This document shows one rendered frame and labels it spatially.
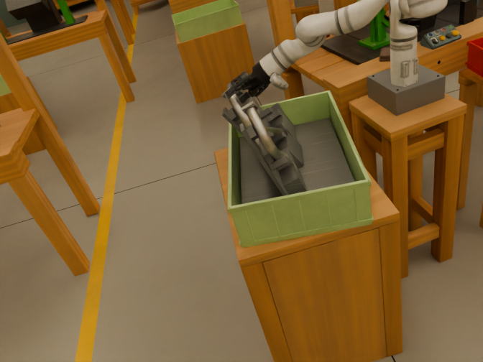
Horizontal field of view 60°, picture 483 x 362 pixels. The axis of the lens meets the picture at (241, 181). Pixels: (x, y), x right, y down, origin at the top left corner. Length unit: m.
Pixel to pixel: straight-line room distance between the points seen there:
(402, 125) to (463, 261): 0.90
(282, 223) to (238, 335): 0.96
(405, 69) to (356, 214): 0.64
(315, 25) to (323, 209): 0.53
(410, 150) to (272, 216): 0.71
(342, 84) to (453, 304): 1.09
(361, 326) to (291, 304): 0.34
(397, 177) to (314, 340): 0.71
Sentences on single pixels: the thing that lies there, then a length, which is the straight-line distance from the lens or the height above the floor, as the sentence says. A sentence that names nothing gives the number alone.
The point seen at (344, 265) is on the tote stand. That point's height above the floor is 0.63.
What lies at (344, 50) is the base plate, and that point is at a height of 0.90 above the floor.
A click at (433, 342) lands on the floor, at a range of 2.04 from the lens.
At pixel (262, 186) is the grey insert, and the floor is 0.85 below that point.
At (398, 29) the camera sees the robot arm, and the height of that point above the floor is 1.16.
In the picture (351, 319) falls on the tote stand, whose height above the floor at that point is 0.33.
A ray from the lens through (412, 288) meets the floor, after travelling 2.19.
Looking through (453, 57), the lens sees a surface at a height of 0.83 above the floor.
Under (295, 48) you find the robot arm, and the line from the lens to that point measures 1.31.
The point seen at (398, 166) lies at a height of 0.68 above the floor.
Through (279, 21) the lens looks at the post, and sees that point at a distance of 2.36.
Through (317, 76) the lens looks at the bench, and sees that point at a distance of 2.08.
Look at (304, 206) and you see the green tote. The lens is 1.24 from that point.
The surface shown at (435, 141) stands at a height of 0.72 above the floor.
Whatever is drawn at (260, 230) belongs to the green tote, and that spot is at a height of 0.85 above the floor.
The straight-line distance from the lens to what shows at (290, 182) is 1.33.
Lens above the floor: 1.72
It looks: 35 degrees down
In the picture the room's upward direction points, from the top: 17 degrees counter-clockwise
